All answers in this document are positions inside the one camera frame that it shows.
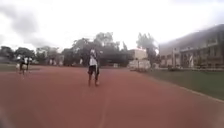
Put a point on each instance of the person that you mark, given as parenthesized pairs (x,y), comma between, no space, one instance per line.
(93,66)
(22,64)

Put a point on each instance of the row of trees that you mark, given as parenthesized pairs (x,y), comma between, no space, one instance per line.
(103,45)

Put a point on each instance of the pale building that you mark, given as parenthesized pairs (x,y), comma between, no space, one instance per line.
(137,54)

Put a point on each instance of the red running track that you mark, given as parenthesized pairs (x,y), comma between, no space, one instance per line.
(60,103)

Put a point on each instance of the green grass field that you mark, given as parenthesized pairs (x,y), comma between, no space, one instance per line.
(196,81)

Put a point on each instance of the long multi-storey building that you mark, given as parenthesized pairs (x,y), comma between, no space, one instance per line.
(196,46)

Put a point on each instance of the grass strip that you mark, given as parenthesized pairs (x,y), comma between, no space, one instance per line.
(6,67)

